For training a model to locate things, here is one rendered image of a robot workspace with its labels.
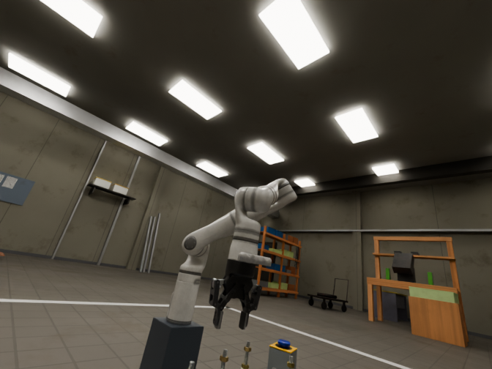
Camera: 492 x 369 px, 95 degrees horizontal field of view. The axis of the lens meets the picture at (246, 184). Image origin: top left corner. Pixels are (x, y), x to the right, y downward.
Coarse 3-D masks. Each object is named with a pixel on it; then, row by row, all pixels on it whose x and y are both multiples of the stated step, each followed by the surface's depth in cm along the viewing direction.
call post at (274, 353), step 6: (270, 348) 70; (276, 348) 69; (270, 354) 69; (276, 354) 69; (282, 354) 68; (288, 354) 67; (294, 354) 70; (270, 360) 69; (276, 360) 68; (282, 360) 67; (288, 360) 66; (294, 360) 70; (270, 366) 68; (276, 366) 67; (282, 366) 67; (294, 366) 69
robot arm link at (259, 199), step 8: (248, 192) 62; (256, 192) 61; (264, 192) 61; (272, 192) 71; (248, 200) 61; (256, 200) 60; (264, 200) 60; (272, 200) 70; (248, 208) 62; (256, 208) 61; (264, 208) 61
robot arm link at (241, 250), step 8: (232, 240) 60; (240, 240) 57; (232, 248) 58; (240, 248) 57; (248, 248) 57; (256, 248) 58; (232, 256) 57; (240, 256) 52; (248, 256) 52; (256, 256) 53; (264, 264) 54
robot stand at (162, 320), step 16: (160, 320) 83; (160, 336) 78; (176, 336) 77; (192, 336) 81; (144, 352) 81; (160, 352) 75; (176, 352) 76; (192, 352) 80; (144, 368) 78; (160, 368) 72; (176, 368) 75
